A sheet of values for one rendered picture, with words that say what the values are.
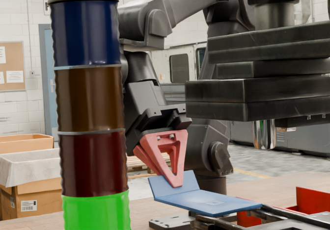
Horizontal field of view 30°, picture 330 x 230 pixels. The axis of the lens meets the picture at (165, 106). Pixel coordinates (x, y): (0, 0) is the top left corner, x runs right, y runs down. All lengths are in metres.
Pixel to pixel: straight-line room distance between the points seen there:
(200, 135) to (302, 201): 0.19
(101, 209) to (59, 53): 0.09
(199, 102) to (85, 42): 0.27
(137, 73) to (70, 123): 0.54
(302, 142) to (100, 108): 7.73
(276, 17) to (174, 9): 0.37
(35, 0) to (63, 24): 11.38
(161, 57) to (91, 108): 11.36
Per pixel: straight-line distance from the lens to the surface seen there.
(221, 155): 0.99
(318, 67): 0.59
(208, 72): 1.04
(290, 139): 8.24
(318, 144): 7.79
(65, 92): 0.33
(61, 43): 0.33
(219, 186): 1.01
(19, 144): 4.64
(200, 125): 0.99
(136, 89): 0.85
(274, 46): 0.54
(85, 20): 0.33
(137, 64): 0.88
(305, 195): 0.99
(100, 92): 0.33
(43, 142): 4.70
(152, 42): 0.88
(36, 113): 11.60
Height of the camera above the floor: 1.15
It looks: 3 degrees down
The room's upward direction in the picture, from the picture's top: 3 degrees counter-clockwise
